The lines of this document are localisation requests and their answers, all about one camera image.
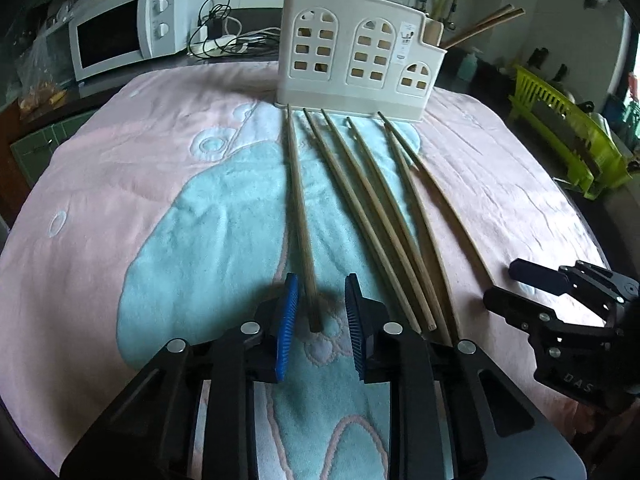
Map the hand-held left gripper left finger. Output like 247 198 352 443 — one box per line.
60 274 301 480

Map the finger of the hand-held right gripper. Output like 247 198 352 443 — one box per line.
509 258 640 306
483 285 626 341

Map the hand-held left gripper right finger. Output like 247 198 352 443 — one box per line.
344 273 588 480

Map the bunch of wooden chopsticks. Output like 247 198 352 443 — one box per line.
276 0 527 347

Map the long wooden chopstick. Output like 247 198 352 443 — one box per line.
285 104 323 333

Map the white plastic chopstick holder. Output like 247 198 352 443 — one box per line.
276 0 447 126

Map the lime green dish rack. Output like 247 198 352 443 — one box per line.
509 64 633 201

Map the pink printed towel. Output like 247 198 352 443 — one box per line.
0 62 613 480

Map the blue soap bottle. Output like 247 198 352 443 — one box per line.
459 47 481 83

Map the white power strip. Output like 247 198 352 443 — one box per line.
189 35 242 59

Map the green base cabinet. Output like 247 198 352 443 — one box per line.
9 105 101 196

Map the white microwave oven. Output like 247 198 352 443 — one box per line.
67 0 210 83

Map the clear plastic bag with food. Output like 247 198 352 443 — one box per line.
15 35 76 111

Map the bundle of grey cables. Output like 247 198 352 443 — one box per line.
220 26 283 59

